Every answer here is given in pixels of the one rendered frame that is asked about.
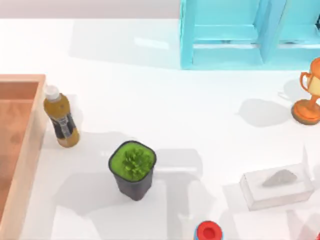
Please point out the orange trophy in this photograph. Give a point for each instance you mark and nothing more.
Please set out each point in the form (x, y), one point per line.
(309, 110)

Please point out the black pot with green plant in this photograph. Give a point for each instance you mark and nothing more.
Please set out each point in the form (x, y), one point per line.
(132, 169)

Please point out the light blue rack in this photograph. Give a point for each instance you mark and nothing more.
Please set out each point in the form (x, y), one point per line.
(225, 35)

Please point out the white tissue box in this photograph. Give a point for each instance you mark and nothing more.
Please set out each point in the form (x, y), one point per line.
(276, 186)

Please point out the amber bottle with white cap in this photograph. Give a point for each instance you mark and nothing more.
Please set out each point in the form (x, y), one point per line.
(62, 120)

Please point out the shallow salmon-coloured box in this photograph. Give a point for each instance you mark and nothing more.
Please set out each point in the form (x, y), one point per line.
(15, 130)

